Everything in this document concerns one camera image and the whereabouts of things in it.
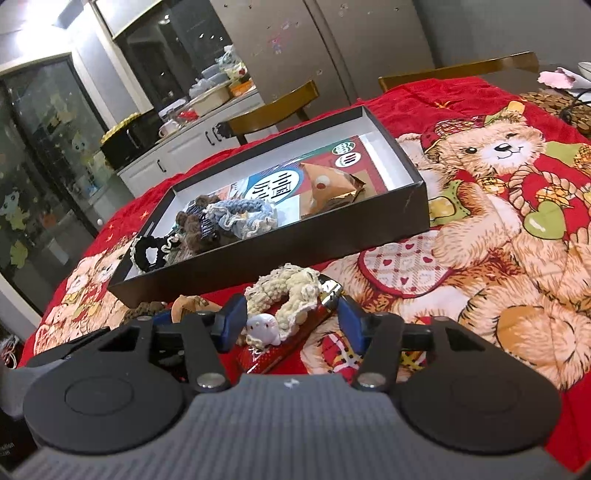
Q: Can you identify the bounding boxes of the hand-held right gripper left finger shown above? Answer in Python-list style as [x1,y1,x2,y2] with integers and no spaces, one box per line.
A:
[99,293,250,394]

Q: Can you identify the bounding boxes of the dark kitchen window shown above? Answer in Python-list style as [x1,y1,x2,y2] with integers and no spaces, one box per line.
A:
[115,0,245,116]

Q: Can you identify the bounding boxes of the grey refrigerator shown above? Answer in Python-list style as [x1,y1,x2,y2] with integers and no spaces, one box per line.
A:
[210,0,437,109]

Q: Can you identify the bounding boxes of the yellow woven mat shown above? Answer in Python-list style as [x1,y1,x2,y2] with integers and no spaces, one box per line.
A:
[102,112,139,141]

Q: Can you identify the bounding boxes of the red packet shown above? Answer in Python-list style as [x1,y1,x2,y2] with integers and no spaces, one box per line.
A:
[235,277,346,376]

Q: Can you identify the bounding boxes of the printed booklet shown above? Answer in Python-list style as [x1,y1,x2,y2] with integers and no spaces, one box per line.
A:
[231,136,389,222]

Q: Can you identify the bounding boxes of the red bear printed blanket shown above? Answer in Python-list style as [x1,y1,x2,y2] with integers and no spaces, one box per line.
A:
[21,76,591,472]

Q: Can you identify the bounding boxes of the beige cooking pot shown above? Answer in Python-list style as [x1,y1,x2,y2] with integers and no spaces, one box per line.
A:
[189,85,232,116]

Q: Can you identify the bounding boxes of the black microwave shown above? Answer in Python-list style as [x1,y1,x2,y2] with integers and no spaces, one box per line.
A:
[100,108,155,171]

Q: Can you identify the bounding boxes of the pink cloth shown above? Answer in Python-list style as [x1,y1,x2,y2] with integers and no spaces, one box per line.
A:
[538,67,580,88]

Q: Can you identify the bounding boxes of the beige wrapper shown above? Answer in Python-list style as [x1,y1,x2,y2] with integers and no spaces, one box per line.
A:
[172,296,221,324]

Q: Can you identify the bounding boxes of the black white-trimmed scrunchie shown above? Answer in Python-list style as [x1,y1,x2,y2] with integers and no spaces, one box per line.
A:
[130,235,179,274]

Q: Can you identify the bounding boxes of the glass sliding door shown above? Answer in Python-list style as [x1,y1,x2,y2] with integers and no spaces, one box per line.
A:
[0,53,121,315]

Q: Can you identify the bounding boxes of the brown knitted scrunchie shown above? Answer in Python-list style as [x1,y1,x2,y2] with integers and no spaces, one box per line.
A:
[177,195,223,252]

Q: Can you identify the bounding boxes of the brown fuzzy scrunchie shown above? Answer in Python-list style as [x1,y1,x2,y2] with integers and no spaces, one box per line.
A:
[122,300,169,321]

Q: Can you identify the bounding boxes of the cream knitted scrunchie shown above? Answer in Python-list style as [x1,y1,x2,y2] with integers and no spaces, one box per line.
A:
[245,264,324,342]

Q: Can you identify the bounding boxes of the blue white knitted scrunchie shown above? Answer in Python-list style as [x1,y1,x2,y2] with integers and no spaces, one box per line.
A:
[205,198,278,239]

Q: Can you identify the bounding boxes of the brown woven placemat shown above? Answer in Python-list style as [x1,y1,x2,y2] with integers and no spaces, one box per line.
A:
[519,88,591,134]

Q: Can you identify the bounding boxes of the white kitchen cabinet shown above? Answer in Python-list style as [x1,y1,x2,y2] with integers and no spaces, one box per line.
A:
[117,90,266,197]

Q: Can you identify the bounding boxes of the black cardboard box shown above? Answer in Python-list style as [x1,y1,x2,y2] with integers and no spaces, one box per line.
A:
[107,105,430,309]

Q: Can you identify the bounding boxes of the white figure hair clip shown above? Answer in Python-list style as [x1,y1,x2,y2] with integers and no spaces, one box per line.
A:
[245,314,281,347]

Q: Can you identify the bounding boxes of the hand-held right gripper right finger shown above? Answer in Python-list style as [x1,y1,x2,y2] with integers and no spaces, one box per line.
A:
[337,295,485,394]

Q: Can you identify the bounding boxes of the wooden chair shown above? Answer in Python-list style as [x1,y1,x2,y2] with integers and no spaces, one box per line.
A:
[222,79,320,144]
[379,51,540,93]

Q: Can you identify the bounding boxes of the beige triangular snack packet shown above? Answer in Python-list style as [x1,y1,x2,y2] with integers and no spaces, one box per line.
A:
[299,161,366,221]

